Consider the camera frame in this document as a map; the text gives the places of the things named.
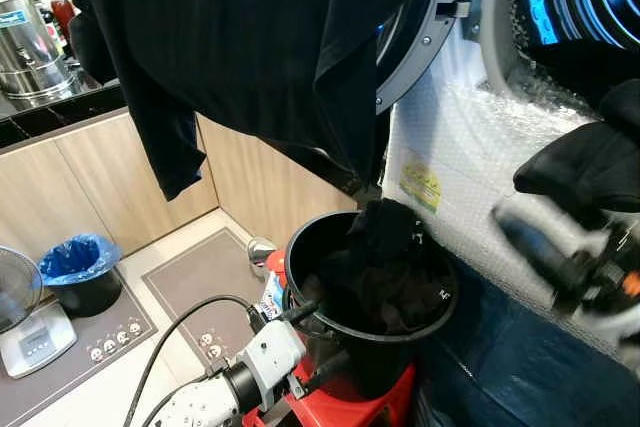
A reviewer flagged black bin with blue bag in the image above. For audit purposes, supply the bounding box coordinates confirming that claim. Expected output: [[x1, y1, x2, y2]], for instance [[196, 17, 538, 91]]
[[37, 233, 124, 319]]

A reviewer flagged grey floor mat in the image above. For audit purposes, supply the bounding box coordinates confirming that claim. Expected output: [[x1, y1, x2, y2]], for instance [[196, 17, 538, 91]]
[[141, 227, 286, 366], [0, 272, 159, 427]]

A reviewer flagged yellow washer sticker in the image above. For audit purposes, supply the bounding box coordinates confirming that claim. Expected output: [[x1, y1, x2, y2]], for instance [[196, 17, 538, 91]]
[[399, 159, 444, 214]]

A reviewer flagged black garment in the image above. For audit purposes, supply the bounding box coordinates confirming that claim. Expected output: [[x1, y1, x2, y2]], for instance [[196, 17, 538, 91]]
[[512, 77, 640, 215]]

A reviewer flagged red white blue bottle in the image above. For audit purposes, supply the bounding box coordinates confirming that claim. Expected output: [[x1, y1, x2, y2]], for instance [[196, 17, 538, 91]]
[[259, 251, 292, 324]]

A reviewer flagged small silver can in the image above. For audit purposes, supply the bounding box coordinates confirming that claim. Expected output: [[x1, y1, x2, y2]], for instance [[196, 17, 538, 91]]
[[246, 236, 279, 274]]

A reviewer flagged black clothes pile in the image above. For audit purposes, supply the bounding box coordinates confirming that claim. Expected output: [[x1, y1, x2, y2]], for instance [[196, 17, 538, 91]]
[[299, 197, 457, 335]]

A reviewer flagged stainless steel water urn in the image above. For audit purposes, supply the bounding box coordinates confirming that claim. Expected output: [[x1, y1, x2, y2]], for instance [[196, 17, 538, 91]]
[[0, 0, 78, 105]]

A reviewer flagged wooden cabinet with black counter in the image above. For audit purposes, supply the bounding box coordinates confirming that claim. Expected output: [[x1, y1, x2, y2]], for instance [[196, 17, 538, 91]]
[[0, 82, 363, 265]]

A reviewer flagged white bathroom scale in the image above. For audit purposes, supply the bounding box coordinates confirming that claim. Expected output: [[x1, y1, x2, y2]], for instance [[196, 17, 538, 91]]
[[0, 298, 79, 379]]

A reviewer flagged white electric fan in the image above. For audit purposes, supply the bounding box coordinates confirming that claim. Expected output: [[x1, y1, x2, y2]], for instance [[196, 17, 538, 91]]
[[0, 244, 47, 335]]

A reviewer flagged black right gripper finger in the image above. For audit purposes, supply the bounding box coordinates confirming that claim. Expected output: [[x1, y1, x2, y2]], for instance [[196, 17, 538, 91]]
[[494, 201, 592, 294]]

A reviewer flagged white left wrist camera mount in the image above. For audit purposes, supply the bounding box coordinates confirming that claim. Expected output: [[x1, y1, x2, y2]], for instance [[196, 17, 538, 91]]
[[242, 318, 309, 414]]

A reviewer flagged black plastic bucket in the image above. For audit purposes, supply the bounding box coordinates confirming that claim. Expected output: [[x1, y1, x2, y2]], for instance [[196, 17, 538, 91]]
[[282, 208, 462, 399]]

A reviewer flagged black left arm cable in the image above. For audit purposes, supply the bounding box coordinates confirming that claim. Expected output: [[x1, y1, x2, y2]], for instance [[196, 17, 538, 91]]
[[119, 293, 269, 427]]

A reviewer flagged bubble-wrapped white washing machine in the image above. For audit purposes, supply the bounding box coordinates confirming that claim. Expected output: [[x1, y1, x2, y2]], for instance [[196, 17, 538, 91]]
[[380, 0, 640, 353]]

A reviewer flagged large black hanging shirt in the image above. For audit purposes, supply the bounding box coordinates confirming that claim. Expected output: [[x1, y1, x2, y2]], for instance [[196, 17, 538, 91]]
[[58, 0, 447, 200]]

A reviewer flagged red plastic stool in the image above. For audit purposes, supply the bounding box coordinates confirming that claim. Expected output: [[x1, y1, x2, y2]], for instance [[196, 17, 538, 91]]
[[244, 359, 417, 427]]

